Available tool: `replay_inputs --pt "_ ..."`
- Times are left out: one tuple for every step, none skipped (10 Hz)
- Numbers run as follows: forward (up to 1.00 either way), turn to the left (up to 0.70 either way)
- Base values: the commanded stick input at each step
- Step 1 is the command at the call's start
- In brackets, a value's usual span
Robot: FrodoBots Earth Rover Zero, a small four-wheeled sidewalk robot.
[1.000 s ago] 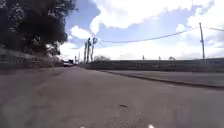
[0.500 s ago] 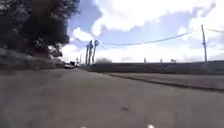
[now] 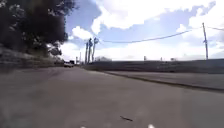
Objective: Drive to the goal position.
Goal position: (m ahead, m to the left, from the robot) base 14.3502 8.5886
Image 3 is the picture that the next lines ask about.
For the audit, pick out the grey concrete side strip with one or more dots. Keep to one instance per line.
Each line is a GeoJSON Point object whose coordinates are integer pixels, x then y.
{"type": "Point", "coordinates": [186, 79]}

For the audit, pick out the grey asphalt road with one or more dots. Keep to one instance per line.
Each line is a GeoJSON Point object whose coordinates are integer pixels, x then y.
{"type": "Point", "coordinates": [83, 96]}

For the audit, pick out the stone block wall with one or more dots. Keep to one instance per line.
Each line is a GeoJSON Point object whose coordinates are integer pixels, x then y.
{"type": "Point", "coordinates": [20, 60]}

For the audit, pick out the thin distant pole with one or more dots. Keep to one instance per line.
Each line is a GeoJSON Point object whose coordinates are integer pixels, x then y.
{"type": "Point", "coordinates": [80, 57]}

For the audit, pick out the utility pole with transformer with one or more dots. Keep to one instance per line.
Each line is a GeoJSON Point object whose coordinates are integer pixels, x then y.
{"type": "Point", "coordinates": [90, 50]}

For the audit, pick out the short utility pole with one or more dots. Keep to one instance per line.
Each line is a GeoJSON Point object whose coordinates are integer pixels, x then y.
{"type": "Point", "coordinates": [86, 53]}

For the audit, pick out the white pickup truck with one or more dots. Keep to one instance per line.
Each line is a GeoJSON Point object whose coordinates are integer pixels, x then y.
{"type": "Point", "coordinates": [68, 64]}

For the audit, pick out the tall utility pole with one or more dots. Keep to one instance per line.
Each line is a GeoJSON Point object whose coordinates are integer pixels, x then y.
{"type": "Point", "coordinates": [94, 50]}

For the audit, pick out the long grey concrete wall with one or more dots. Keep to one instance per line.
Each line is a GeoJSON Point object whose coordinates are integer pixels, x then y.
{"type": "Point", "coordinates": [160, 65]}

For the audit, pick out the lone utility pole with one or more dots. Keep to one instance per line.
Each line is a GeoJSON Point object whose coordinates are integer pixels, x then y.
{"type": "Point", "coordinates": [205, 41]}

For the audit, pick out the small stick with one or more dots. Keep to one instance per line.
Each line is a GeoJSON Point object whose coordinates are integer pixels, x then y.
{"type": "Point", "coordinates": [126, 118]}

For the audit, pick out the large dark tree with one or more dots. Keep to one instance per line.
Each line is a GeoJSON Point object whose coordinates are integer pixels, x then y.
{"type": "Point", "coordinates": [30, 23]}

